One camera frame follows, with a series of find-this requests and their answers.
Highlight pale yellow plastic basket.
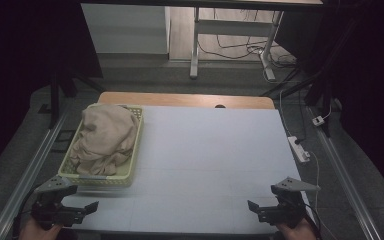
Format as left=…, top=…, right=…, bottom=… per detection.
left=57, top=103, right=145, bottom=188

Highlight aluminium rail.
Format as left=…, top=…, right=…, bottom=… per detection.
left=308, top=106, right=383, bottom=240
left=0, top=111, right=68, bottom=240

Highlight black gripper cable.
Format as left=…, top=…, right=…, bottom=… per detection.
left=300, top=199, right=338, bottom=240
left=11, top=182, right=45, bottom=240

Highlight white table mat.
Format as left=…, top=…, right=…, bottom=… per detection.
left=60, top=105, right=315, bottom=235

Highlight white power cable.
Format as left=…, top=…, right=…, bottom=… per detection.
left=307, top=150, right=321, bottom=214

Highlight white cabinet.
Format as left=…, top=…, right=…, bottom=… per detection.
left=80, top=3, right=172, bottom=55

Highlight beige cloth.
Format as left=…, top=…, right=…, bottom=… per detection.
left=69, top=103, right=141, bottom=177

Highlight wooden table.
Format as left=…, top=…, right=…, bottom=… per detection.
left=97, top=91, right=276, bottom=110

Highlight white desk frame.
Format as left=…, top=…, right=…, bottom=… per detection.
left=189, top=6, right=285, bottom=81

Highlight tangle of black cables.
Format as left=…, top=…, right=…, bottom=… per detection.
left=197, top=8, right=298, bottom=69

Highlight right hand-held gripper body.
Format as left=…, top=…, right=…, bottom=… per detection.
left=257, top=176, right=322, bottom=230

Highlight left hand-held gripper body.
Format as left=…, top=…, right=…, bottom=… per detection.
left=29, top=175, right=88, bottom=231

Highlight black metal stand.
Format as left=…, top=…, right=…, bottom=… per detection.
left=37, top=64, right=107, bottom=130
left=261, top=19, right=361, bottom=138

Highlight white power strip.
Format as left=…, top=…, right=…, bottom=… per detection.
left=286, top=135, right=311, bottom=164

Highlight person's left hand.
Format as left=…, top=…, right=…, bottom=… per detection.
left=18, top=217, right=63, bottom=240

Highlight person's right hand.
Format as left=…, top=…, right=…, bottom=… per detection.
left=275, top=217, right=318, bottom=240

